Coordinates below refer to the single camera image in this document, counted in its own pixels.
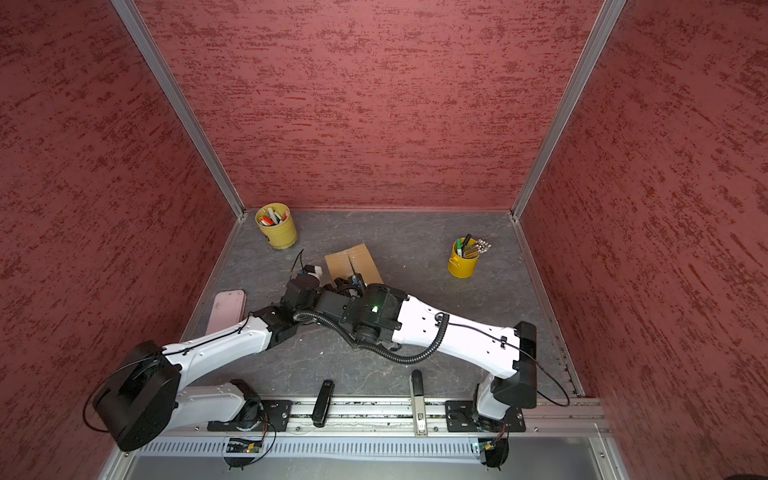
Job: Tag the brown cardboard express box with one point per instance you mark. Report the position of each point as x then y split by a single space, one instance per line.
352 261

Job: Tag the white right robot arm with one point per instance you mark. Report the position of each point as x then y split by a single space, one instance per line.
401 328

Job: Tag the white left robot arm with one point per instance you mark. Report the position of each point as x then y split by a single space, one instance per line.
153 390

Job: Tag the pink flat case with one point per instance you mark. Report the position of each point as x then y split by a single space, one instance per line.
228 310

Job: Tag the yellow-green pen holder cup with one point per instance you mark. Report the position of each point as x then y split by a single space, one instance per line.
276 222

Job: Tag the yellow pencil cup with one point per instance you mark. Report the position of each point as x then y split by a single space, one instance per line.
458 266

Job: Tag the coloured pencils bundle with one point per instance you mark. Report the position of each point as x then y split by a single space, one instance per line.
479 247

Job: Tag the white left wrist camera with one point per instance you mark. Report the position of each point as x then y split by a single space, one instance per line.
313 270

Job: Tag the black handle on rail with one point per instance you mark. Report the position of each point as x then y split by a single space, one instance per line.
322 404

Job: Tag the silver latch with black handle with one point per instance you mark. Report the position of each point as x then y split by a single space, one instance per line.
418 404

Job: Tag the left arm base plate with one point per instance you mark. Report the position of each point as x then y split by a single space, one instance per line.
268 414

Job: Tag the left circuit board with wires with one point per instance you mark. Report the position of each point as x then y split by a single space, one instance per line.
241 452

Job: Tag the circuit board with wires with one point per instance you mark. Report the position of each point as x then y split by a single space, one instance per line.
241 452
493 453

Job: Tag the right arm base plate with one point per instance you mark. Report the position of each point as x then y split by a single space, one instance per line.
462 417

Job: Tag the right circuit board with wires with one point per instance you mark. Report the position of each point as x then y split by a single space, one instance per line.
493 453

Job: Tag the aluminium corner post left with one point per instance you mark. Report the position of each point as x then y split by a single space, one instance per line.
132 19

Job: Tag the aluminium corner post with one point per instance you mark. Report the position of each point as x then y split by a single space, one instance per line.
132 19
603 26

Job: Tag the aluminium front rail frame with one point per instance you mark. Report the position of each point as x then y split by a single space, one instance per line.
381 428

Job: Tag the aluminium corner post right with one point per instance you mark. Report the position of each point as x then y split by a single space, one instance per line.
603 26

